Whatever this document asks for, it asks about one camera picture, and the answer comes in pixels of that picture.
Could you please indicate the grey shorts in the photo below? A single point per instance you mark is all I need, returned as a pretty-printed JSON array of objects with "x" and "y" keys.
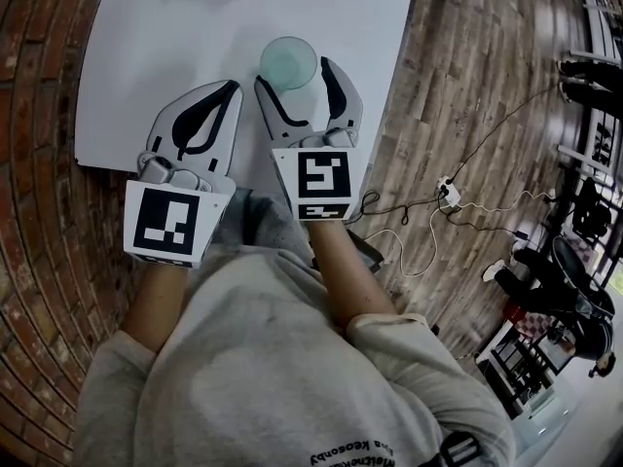
[{"x": 272, "y": 222}]

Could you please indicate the person's right forearm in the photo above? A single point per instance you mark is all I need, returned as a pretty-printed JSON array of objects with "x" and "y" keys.
[{"x": 345, "y": 280}]

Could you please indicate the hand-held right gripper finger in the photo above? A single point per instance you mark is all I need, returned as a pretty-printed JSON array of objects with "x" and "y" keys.
[
  {"x": 348, "y": 107},
  {"x": 277, "y": 124}
]

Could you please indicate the black lounge chair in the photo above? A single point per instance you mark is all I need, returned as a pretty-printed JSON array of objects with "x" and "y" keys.
[{"x": 584, "y": 304}]

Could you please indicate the black device box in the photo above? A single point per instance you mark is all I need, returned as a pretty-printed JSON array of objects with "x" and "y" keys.
[{"x": 367, "y": 256}]

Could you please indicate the person's left forearm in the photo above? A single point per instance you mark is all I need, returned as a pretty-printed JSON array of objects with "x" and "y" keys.
[{"x": 156, "y": 304}]

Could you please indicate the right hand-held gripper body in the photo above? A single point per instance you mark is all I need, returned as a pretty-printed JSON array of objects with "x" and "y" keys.
[{"x": 323, "y": 183}]

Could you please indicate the white power strip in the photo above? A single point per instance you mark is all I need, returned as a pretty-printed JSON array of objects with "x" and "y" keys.
[{"x": 450, "y": 191}]

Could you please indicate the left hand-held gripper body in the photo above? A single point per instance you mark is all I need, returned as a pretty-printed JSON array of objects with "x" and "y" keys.
[{"x": 165, "y": 222}]

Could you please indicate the translucent green cup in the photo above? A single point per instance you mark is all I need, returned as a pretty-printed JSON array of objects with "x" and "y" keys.
[{"x": 287, "y": 63}]

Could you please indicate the black backpack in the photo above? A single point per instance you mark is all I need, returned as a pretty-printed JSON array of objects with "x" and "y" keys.
[{"x": 591, "y": 212}]

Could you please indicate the grey sweatshirt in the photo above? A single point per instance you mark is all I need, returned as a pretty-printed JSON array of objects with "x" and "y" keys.
[{"x": 272, "y": 368}]

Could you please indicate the purple checkered cloth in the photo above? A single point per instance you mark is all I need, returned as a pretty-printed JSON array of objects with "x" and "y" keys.
[{"x": 533, "y": 324}]

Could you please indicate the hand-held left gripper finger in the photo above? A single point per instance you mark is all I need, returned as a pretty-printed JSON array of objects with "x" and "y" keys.
[
  {"x": 226, "y": 139},
  {"x": 163, "y": 124}
]

